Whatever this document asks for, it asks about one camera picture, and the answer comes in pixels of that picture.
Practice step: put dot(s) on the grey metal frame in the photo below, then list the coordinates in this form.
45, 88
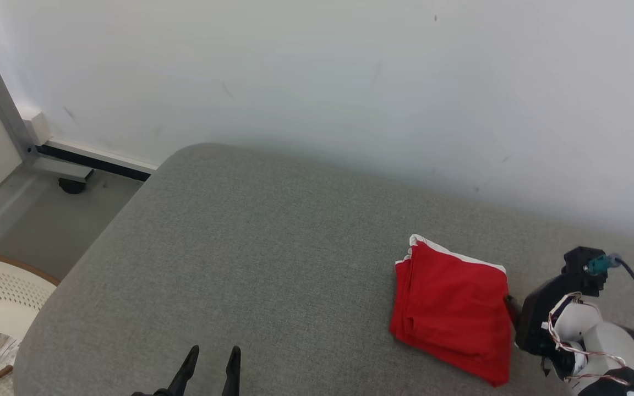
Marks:
3, 102

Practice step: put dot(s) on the paper label sheet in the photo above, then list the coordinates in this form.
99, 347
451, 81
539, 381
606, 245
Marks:
0, 348

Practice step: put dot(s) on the red garment with white trim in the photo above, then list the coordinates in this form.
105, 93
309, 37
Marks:
449, 308

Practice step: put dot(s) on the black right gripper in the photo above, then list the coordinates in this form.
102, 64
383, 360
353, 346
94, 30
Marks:
534, 319

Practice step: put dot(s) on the black caster wheel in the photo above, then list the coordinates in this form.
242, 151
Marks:
72, 186

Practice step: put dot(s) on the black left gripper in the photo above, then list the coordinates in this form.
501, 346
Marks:
154, 393

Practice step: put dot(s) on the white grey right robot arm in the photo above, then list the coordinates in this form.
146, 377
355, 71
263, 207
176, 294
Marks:
603, 341

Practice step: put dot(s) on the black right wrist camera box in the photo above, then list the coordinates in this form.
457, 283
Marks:
575, 264

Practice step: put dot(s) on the white black wall baseboard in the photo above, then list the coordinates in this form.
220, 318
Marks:
102, 162

